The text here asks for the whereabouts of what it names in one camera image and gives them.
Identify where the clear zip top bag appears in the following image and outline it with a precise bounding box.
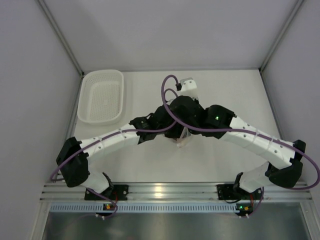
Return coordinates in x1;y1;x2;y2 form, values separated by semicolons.
172;127;193;148

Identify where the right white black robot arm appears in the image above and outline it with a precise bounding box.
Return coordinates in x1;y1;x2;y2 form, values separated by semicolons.
168;96;306;193

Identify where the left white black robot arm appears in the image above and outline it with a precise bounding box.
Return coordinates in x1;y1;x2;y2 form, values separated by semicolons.
56;106;176;195

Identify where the white perforated plastic basket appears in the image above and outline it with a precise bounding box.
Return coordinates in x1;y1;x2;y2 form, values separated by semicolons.
77;69;125;126

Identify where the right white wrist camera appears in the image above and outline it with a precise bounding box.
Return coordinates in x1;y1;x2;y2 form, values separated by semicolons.
176;77;198;99

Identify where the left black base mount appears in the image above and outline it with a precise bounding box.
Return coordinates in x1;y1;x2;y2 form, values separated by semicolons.
84;184;129;201

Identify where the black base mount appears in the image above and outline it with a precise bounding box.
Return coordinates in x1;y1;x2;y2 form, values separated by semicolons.
84;184;129;201
216;184;239;201

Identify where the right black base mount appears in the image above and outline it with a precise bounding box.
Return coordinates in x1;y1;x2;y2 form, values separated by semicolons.
216;184;239;201

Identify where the aluminium mounting rail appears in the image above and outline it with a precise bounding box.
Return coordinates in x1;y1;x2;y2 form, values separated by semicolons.
40;182;313;203

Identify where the slotted white cable duct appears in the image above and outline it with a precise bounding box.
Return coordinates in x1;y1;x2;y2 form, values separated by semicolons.
50;202;251;214

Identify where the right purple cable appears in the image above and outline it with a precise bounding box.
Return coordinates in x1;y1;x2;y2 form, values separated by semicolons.
160;74;320;190

